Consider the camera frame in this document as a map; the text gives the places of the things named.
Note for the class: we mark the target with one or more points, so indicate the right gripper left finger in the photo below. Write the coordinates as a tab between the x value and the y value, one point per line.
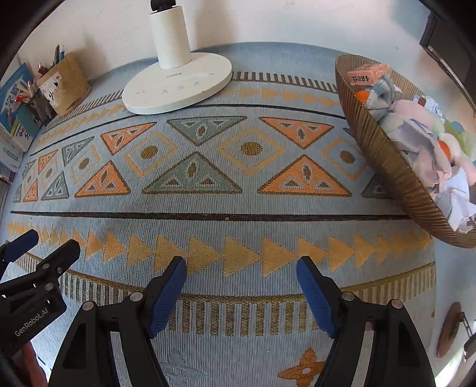
86	355

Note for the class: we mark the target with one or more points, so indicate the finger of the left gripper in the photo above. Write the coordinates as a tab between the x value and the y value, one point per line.
58	262
11	251

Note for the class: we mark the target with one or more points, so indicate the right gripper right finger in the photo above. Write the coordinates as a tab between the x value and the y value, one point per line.
398	356

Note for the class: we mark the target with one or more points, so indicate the white paper ball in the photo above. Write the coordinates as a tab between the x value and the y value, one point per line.
424	154

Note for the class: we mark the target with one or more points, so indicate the three-ball plush dango toy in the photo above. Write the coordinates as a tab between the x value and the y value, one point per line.
458	157

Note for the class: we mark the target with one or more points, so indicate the orange mandarin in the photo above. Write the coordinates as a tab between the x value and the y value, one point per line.
363	96
445	148

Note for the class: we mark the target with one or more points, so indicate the person's left hand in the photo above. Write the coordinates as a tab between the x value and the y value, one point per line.
29	367

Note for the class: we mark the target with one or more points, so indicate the brown wooden oval object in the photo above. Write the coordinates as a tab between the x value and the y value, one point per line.
449	329

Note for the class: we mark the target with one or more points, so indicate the stack of books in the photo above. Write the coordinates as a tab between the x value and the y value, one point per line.
19	126

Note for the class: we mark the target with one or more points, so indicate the brown pen holder cup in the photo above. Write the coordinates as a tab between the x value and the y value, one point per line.
64	86

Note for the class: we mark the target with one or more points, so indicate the brown ribbed round basket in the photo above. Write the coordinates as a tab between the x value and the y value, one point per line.
388	163

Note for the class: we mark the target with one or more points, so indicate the patterned blue rug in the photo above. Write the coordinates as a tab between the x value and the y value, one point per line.
240	185

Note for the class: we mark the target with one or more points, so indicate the green tissue pack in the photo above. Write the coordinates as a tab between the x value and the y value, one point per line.
458	131

